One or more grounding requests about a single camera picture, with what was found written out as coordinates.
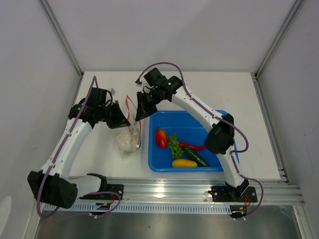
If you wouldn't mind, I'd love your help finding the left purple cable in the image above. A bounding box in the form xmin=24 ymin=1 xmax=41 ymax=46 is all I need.
xmin=36 ymin=76 xmax=122 ymax=220

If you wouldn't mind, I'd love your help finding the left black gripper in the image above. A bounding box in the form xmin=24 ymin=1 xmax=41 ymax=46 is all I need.
xmin=98 ymin=100 xmax=130 ymax=129

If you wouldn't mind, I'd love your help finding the white slotted cable duct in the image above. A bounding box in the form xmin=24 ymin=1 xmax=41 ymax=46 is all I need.
xmin=42 ymin=203 xmax=231 ymax=215

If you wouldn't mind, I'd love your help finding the green cucumber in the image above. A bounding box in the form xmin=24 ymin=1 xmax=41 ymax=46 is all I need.
xmin=182 ymin=145 xmax=210 ymax=167

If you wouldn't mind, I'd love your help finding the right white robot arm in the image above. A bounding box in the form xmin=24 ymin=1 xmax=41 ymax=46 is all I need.
xmin=136 ymin=66 xmax=249 ymax=201

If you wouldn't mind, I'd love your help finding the white cauliflower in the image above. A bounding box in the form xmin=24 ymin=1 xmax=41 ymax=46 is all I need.
xmin=116 ymin=131 xmax=136 ymax=153

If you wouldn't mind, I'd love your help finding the red chili pepper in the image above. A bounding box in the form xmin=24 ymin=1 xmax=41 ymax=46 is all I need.
xmin=179 ymin=141 xmax=206 ymax=151

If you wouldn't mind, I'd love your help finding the clear zip bag orange zipper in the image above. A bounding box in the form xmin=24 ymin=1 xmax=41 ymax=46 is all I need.
xmin=115 ymin=95 xmax=142 ymax=160

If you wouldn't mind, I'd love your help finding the purple cable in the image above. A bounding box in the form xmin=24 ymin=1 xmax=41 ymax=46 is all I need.
xmin=134 ymin=61 xmax=265 ymax=220
xmin=36 ymin=76 xmax=122 ymax=220

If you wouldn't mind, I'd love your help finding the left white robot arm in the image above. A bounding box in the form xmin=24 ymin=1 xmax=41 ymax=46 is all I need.
xmin=27 ymin=87 xmax=130 ymax=209

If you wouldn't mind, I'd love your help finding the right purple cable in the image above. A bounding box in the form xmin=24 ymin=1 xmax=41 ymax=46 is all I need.
xmin=134 ymin=61 xmax=265 ymax=220

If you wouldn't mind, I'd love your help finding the green grape bunch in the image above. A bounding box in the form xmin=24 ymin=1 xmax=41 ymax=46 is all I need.
xmin=168 ymin=133 xmax=183 ymax=159

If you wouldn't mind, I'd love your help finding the yellow mango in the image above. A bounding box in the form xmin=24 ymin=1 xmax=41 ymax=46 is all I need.
xmin=171 ymin=158 xmax=197 ymax=168

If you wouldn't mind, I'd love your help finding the blue plastic bin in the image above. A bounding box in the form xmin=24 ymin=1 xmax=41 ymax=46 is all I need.
xmin=148 ymin=110 xmax=240 ymax=173

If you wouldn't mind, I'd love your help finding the grey fish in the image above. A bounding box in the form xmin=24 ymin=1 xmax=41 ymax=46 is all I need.
xmin=131 ymin=121 xmax=142 ymax=150

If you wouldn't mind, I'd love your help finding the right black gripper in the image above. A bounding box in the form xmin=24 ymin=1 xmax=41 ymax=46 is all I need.
xmin=136 ymin=88 xmax=162 ymax=122

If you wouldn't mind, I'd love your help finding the red tomato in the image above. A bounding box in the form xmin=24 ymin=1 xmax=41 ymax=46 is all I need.
xmin=155 ymin=128 xmax=168 ymax=149

